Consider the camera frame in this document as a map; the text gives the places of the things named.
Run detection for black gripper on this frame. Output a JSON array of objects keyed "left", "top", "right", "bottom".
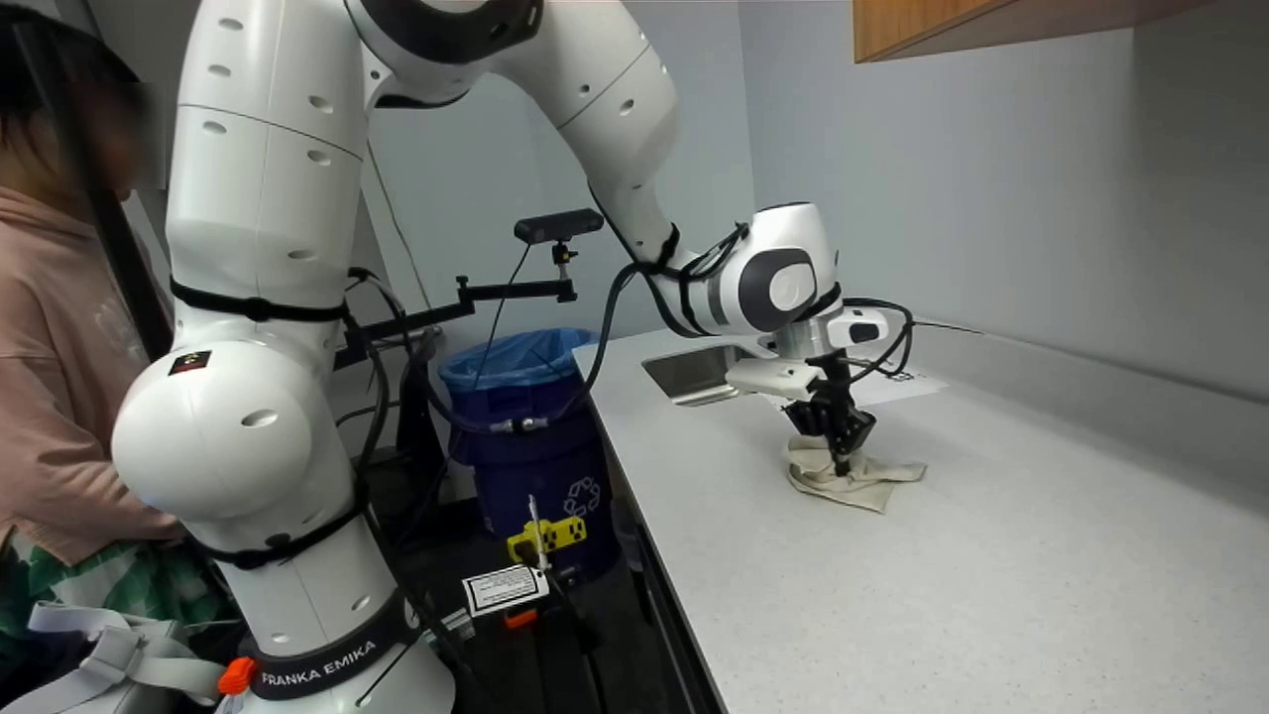
[{"left": 786, "top": 352, "right": 881, "bottom": 478}]

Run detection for white cloth towel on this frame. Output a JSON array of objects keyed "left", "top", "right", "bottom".
[{"left": 781, "top": 432, "right": 929, "bottom": 518}]

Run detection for white marker paper sheets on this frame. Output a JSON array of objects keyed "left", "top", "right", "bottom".
[{"left": 843, "top": 369, "right": 949, "bottom": 409}]

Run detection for steel sink basin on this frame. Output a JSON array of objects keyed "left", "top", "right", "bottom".
[{"left": 639, "top": 340, "right": 765, "bottom": 409}]

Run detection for yellow clamp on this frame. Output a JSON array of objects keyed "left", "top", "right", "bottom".
[{"left": 502, "top": 494, "right": 592, "bottom": 570}]

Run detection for blue recycling bin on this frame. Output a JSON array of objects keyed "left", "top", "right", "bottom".
[{"left": 437, "top": 327, "right": 625, "bottom": 588}]

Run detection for white label tag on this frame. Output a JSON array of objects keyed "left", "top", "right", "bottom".
[{"left": 457, "top": 565, "right": 553, "bottom": 621}]

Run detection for orange round knob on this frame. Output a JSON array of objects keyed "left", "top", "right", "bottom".
[{"left": 212, "top": 654, "right": 260, "bottom": 701}]

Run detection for black thin pole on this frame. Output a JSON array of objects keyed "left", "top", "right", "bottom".
[{"left": 31, "top": 23, "right": 177, "bottom": 361}]

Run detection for person in pink top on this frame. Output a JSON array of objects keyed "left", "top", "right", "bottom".
[{"left": 0, "top": 0, "right": 232, "bottom": 667}]

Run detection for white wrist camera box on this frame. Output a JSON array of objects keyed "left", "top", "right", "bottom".
[{"left": 725, "top": 356, "right": 828, "bottom": 409}]

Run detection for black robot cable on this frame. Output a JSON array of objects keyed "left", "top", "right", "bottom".
[{"left": 583, "top": 224, "right": 758, "bottom": 395}]

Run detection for small black camera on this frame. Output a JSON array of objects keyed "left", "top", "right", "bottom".
[{"left": 511, "top": 208, "right": 605, "bottom": 250}]

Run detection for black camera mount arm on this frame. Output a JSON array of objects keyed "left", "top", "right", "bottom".
[{"left": 331, "top": 241, "right": 583, "bottom": 369}]

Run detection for wooden wall cabinet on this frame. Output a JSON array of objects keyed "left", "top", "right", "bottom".
[{"left": 848, "top": 0, "right": 1180, "bottom": 69}]

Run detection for grey strap bag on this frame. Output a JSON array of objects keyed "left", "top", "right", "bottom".
[{"left": 0, "top": 599, "right": 231, "bottom": 714}]

